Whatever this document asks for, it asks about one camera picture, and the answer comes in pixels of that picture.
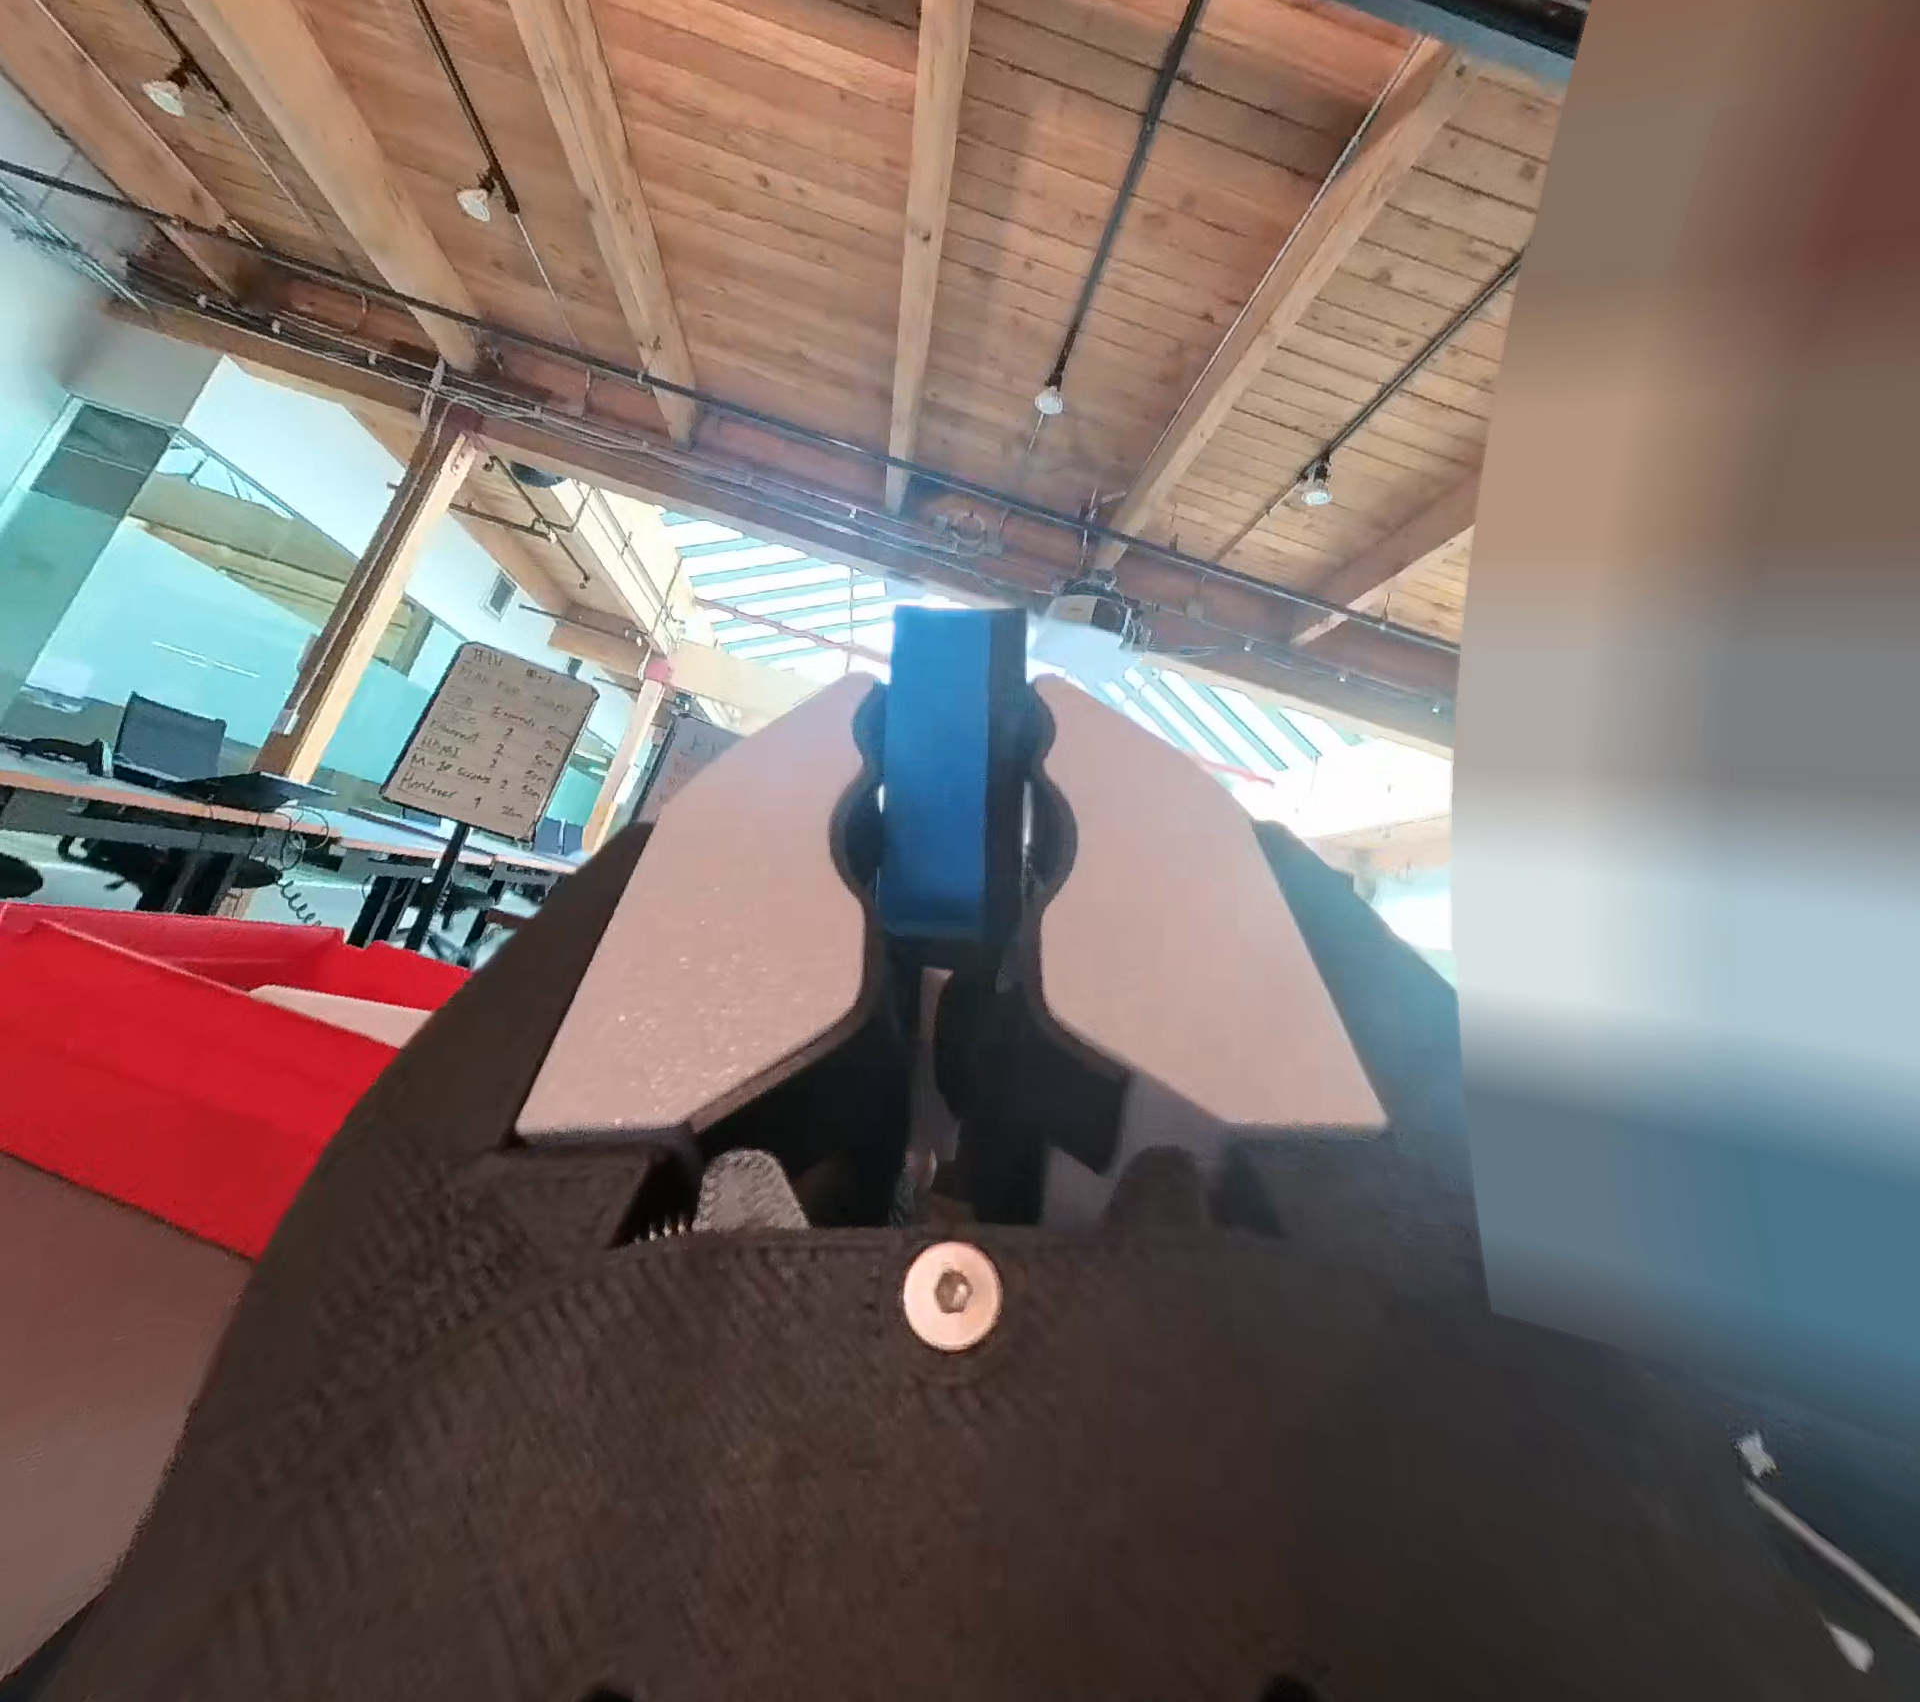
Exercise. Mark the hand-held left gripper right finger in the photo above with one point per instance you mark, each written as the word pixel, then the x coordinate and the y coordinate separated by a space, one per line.
pixel 1201 966

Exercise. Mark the black office chair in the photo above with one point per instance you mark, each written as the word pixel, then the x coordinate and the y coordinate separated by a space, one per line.
pixel 168 734

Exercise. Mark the white ceiling projector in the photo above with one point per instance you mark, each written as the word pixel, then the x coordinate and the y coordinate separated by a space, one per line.
pixel 1098 614

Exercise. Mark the white bottle with black cap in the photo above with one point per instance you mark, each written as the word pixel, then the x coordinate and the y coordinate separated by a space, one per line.
pixel 345 1020

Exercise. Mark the wooden office desk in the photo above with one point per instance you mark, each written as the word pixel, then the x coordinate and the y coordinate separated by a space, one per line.
pixel 225 810

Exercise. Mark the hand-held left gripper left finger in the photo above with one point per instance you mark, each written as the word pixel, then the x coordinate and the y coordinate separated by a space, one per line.
pixel 704 966

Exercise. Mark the white track spotlight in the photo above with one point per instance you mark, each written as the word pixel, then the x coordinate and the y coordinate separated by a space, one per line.
pixel 1316 485
pixel 162 95
pixel 474 199
pixel 1051 396

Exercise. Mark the whiteboard on black stand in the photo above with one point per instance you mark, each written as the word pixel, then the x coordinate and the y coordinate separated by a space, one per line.
pixel 480 742
pixel 691 764

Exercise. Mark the red plastic bin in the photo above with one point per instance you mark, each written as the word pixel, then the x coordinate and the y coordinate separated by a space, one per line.
pixel 151 1102

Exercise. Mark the blue and black foam block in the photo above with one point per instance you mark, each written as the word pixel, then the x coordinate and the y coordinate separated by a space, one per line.
pixel 939 772

